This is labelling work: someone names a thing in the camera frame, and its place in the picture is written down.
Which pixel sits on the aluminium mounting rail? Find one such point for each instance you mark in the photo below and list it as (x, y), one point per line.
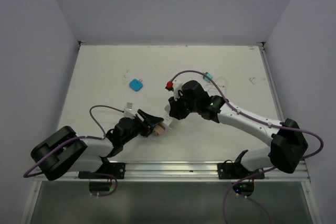
(179, 171)

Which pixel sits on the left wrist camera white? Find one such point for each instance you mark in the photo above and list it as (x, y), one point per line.
(128, 111)

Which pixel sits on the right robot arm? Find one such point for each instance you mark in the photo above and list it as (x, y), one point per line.
(285, 144)

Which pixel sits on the blue plug adapter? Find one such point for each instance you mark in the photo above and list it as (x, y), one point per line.
(136, 85)

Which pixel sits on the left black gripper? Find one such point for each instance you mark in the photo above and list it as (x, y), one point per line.
(153, 120)

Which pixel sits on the brown USB charger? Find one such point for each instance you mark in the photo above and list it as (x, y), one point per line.
(158, 130)

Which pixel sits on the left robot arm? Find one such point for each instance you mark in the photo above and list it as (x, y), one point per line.
(66, 151)

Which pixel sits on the left black base bracket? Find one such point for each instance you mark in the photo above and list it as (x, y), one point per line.
(117, 170)

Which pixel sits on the white plug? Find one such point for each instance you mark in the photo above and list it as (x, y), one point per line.
(167, 118)

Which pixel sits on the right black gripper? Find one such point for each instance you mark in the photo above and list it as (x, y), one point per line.
(175, 110)

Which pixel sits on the right black base bracket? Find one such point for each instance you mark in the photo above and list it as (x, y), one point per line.
(232, 170)

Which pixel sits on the black base bracket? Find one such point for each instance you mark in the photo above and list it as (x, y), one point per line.
(232, 170)
(117, 170)

